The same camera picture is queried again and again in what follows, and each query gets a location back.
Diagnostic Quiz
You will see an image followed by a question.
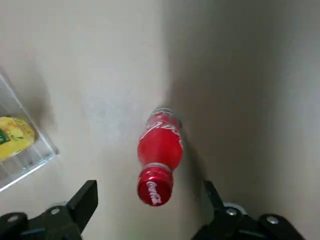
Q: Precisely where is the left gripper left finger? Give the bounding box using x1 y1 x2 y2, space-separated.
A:
0 179 98 240

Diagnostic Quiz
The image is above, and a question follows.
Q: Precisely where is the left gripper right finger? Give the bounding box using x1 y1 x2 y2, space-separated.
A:
189 180 305 240

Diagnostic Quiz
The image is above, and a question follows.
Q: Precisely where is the red cola bottle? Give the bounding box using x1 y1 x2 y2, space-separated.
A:
136 107 184 207

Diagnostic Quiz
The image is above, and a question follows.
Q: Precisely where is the clear acrylic stepped shelf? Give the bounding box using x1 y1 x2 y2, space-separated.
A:
0 66 60 192

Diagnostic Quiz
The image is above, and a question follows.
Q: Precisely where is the yellow labelled tea bottle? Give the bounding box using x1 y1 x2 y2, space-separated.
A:
0 115 36 162

